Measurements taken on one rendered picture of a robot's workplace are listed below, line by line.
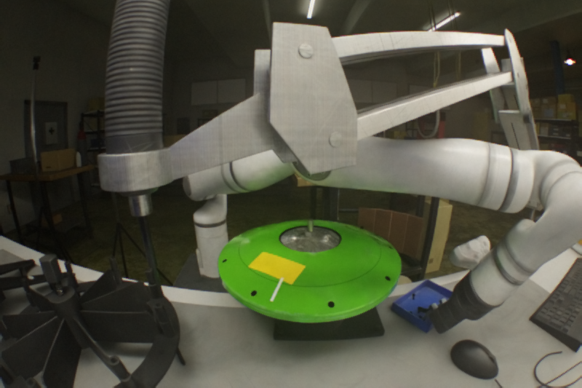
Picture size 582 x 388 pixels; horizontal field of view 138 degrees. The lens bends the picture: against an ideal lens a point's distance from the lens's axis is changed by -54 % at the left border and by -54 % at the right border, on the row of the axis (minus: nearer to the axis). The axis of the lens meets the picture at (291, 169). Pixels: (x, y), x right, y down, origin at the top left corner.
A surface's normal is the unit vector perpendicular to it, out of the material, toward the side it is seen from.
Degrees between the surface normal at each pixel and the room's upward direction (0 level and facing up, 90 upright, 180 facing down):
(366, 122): 90
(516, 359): 0
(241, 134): 90
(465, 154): 58
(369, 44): 90
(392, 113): 90
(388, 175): 112
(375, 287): 25
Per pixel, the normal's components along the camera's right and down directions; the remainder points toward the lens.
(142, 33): 0.71, 0.11
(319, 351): 0.00, -0.99
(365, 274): 0.22, -0.86
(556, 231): -0.76, 0.53
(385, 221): -0.54, 0.14
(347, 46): 0.33, 0.15
